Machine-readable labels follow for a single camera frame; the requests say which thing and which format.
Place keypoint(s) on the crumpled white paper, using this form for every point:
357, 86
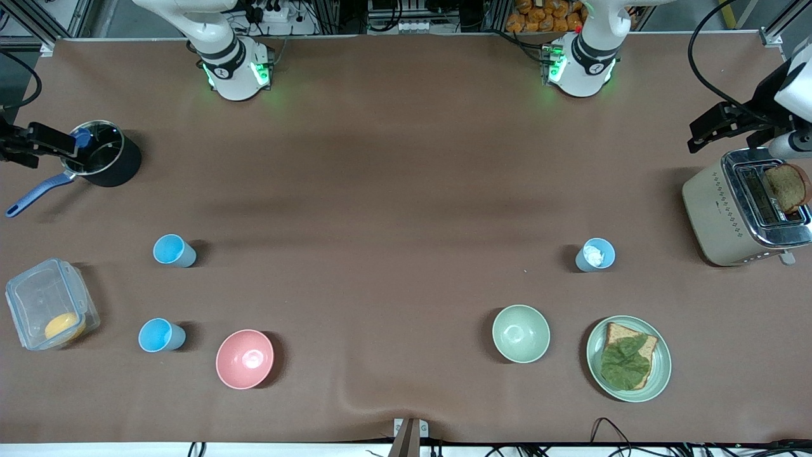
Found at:
594, 255

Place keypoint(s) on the brown toast slice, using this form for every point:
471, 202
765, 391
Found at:
788, 188

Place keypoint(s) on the green lettuce leaf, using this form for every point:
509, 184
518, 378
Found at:
625, 363

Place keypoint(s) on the glass lid with blue knob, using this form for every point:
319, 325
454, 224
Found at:
101, 149

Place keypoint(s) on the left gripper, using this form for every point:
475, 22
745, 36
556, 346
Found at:
757, 118

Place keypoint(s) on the pale green plate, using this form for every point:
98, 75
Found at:
661, 368

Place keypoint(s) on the orange round food piece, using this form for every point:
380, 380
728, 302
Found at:
65, 327

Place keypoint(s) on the grey-blue plastic cup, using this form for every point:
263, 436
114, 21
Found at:
581, 261

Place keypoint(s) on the beige and chrome toaster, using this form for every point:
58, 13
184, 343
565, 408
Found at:
713, 216

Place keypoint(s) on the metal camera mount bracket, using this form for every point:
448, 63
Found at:
407, 438

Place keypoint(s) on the white power strip with plugs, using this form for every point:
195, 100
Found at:
269, 13

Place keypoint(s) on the aluminium frame profile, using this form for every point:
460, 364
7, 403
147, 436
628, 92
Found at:
775, 37
44, 28

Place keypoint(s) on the brown bread slice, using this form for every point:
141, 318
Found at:
625, 331

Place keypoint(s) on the pink bowl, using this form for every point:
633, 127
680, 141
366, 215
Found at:
244, 358

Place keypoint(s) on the orange packaged snacks pile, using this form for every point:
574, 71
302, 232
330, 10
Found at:
545, 18

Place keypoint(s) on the pale green bowl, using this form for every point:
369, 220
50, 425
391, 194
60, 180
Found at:
521, 334

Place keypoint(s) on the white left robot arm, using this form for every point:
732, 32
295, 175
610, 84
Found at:
587, 63

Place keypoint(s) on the white multi-socket strip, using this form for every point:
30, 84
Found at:
413, 27

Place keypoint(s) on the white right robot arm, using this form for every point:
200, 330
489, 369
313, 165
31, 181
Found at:
228, 63

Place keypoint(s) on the clear plastic storage container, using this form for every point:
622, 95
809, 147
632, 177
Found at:
35, 298

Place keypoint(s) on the bright blue plastic cup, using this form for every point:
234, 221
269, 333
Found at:
170, 249
157, 335

